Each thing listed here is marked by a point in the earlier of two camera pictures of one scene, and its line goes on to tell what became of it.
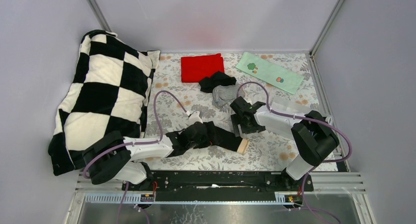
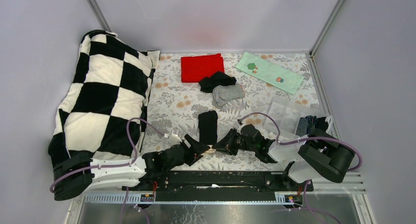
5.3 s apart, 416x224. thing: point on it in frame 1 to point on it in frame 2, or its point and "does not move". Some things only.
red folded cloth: (195, 68) does not move
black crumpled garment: (217, 78) does not move
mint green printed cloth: (286, 81) does not move
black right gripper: (237, 120) to (226, 144)
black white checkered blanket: (109, 92) does not move
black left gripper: (205, 143) to (195, 152)
